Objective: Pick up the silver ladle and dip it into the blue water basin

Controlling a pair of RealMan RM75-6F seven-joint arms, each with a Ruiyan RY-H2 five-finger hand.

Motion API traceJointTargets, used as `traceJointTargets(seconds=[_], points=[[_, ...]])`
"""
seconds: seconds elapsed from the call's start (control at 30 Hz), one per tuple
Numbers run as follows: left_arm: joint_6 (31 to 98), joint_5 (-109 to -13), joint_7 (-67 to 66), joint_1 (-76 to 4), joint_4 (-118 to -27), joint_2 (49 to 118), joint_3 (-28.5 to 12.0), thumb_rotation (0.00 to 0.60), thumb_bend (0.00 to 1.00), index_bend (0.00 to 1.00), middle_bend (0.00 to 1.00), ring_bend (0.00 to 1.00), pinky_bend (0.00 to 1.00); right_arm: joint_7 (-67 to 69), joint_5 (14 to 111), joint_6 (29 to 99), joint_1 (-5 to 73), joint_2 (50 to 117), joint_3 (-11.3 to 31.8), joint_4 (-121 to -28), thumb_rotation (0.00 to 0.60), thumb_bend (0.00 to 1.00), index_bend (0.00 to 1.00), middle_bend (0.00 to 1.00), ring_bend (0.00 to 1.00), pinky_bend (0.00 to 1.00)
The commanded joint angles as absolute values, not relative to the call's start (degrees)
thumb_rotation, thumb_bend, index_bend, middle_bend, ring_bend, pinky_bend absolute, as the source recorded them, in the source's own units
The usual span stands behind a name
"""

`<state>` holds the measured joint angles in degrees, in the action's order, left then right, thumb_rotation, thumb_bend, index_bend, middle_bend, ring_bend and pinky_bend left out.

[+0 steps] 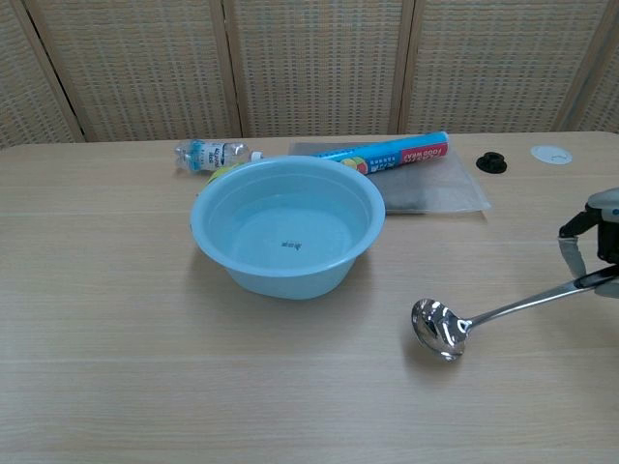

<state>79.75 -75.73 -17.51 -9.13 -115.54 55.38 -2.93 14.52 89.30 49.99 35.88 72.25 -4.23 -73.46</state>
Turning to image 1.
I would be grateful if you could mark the metal ladle black handle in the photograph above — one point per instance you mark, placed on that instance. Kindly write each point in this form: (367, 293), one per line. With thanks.
(437, 333)

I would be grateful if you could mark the woven bamboo folding screen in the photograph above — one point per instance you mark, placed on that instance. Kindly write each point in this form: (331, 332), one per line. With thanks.
(309, 67)

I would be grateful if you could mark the white round grommet cap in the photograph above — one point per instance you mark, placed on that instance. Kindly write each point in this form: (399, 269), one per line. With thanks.
(551, 154)

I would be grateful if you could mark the clear plastic water bottle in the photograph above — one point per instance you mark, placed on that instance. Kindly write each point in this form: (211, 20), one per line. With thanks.
(208, 155)

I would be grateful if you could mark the yellow green snack pouch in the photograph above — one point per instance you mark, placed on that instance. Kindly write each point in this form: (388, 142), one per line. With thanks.
(217, 175)

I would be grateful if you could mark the light blue bowl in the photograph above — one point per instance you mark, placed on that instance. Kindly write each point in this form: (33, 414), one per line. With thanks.
(285, 227)

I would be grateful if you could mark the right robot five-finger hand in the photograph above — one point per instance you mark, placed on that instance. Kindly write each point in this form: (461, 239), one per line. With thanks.
(607, 241)

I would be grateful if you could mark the blue food wrap roll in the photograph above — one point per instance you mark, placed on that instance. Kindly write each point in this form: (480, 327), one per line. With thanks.
(387, 157)

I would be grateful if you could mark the grey cloth in clear bag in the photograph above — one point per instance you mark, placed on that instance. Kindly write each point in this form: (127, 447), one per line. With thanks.
(435, 193)

